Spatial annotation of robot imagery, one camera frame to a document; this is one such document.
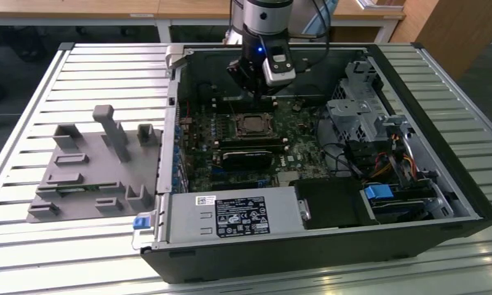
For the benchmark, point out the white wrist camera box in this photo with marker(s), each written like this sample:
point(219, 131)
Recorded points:
point(279, 73)

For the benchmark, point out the silver chipset heat sink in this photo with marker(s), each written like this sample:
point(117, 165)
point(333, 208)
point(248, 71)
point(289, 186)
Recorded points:
point(288, 177)

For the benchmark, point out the black graphics card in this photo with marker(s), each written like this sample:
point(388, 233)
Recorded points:
point(245, 159)

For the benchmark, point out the blue case latch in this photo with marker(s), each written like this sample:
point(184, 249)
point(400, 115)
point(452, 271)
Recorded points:
point(141, 223)

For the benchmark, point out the black CPU socket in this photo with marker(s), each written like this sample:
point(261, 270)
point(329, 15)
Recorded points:
point(236, 134)

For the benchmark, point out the black open PC case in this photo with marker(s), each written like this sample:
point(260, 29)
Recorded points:
point(271, 264)

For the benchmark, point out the wooden desk white frame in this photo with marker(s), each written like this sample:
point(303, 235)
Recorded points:
point(65, 7)

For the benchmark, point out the black hard disk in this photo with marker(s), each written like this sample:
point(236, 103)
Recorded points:
point(393, 212)

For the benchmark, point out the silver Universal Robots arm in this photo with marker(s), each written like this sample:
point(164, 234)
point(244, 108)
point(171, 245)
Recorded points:
point(267, 15)

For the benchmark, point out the black installed RAM stick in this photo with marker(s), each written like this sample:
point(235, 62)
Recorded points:
point(249, 143)

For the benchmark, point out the grey plastic parts rack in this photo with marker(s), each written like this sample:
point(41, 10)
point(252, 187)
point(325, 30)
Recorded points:
point(93, 172)

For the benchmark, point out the silver metal drive cage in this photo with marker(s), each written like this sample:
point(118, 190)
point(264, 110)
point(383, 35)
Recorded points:
point(348, 123)

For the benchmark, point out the blue disk carrier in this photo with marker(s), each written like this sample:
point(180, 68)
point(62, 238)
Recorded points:
point(377, 193)

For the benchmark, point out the green RAM stick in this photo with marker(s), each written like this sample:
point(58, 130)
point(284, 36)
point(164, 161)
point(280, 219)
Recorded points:
point(92, 187)

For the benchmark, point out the green motherboard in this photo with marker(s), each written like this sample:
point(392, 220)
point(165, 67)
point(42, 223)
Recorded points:
point(303, 144)

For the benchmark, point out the black plastic bay shroud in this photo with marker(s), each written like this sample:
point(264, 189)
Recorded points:
point(332, 202)

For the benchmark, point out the silver power supply unit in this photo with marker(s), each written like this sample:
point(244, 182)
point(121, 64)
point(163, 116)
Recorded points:
point(184, 215)

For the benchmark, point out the white book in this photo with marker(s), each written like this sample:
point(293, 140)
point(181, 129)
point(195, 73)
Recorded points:
point(364, 2)

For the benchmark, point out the wooden cabinet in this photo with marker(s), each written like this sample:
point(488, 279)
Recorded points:
point(455, 30)

